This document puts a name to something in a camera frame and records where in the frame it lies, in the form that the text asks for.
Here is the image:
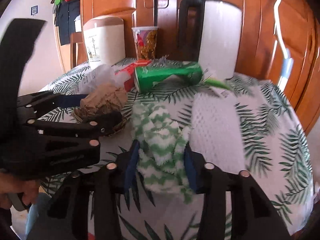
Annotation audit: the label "brown paper bag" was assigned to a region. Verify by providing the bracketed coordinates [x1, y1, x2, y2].
[73, 83, 127, 129]

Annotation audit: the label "palm leaf tablecloth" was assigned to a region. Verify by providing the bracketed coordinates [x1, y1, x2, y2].
[37, 57, 315, 240]

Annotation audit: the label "dark straw rod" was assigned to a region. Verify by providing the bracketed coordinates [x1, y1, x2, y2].
[153, 0, 158, 26]

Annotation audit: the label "red ointment box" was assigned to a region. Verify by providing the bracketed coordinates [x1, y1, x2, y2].
[116, 60, 152, 92]

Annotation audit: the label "dark hanging clothes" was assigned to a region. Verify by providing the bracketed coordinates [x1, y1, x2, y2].
[55, 0, 80, 46]

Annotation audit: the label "green white fluffy cloth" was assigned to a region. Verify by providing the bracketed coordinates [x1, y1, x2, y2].
[131, 101, 194, 204]

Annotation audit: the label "translucent printed plastic bag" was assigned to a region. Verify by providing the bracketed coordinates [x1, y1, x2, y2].
[74, 64, 124, 94]

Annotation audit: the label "white foam mesh sleeve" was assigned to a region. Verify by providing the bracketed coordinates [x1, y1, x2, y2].
[189, 92, 245, 174]

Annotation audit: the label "beige desktop trash bin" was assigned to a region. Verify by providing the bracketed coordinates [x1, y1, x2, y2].
[83, 15, 126, 69]

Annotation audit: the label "wooden chair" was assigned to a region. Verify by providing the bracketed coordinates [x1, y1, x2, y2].
[70, 32, 87, 69]

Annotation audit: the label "person's left hand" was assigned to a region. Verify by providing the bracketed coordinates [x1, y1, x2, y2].
[0, 173, 40, 209]

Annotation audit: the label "wooden wardrobe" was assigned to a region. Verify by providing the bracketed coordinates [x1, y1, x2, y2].
[80, 0, 319, 132]

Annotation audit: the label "cola paper cup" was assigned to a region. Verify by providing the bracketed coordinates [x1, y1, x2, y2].
[132, 26, 158, 60]

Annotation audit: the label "person's leg in jeans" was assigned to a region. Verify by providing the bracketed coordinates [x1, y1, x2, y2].
[25, 192, 51, 237]

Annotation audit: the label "green soda can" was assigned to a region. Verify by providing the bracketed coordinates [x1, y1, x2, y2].
[134, 61, 203, 93]

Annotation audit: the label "white black electric kettle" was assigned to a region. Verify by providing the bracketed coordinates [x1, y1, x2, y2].
[177, 0, 242, 80]

